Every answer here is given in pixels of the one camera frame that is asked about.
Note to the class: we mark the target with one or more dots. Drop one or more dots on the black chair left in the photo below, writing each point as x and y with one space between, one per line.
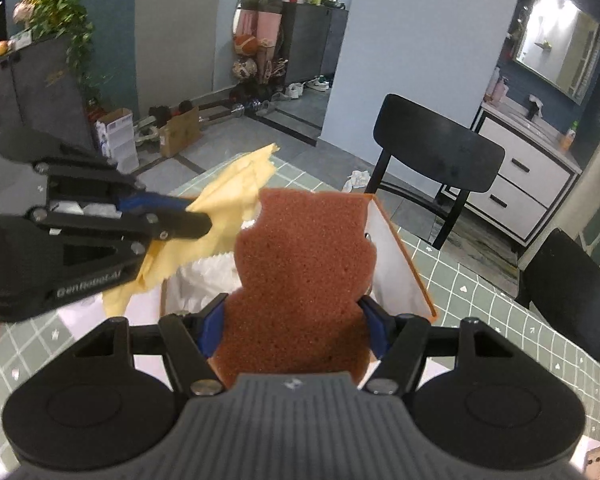
438 149

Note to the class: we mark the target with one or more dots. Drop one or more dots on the green ivy plant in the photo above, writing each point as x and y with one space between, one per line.
68 20

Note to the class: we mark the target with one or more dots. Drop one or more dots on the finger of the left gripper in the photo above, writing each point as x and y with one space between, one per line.
150 201
171 224

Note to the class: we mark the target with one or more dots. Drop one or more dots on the white cardboard box on floor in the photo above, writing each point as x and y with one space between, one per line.
115 132

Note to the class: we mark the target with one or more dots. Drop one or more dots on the white drawer cabinet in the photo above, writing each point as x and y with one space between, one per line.
535 177

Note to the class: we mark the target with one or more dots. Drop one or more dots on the black sideboard cabinet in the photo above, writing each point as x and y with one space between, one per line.
312 38

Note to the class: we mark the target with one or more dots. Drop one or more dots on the pink flower bouquet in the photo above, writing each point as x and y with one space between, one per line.
257 26

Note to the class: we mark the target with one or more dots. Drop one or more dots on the black chair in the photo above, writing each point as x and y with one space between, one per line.
562 282
438 149

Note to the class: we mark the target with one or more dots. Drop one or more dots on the yellow cleaning cloth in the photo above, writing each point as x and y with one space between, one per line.
229 200

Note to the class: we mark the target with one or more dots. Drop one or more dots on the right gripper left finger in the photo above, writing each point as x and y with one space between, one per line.
190 340

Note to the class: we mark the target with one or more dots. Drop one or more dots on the dark cabinet with plants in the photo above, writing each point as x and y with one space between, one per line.
39 91

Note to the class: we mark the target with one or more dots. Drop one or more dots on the wall mirror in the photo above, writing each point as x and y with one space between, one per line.
561 44

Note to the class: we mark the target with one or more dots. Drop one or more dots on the brown sponge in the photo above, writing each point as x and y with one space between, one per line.
303 265

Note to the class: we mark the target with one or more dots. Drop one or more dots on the brown cardboard box on floor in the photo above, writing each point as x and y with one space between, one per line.
180 132

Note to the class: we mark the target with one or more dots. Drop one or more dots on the green cap bottle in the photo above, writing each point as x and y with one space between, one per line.
568 138

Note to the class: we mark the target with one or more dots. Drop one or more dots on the black chair right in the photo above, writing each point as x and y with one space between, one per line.
562 282

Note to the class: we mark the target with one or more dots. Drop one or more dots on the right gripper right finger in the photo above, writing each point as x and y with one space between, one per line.
399 344

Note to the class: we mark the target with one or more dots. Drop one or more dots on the green checked tablecloth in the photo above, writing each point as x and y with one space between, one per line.
515 405

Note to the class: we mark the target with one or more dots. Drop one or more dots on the orange cardboard box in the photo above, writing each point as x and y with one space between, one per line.
396 285

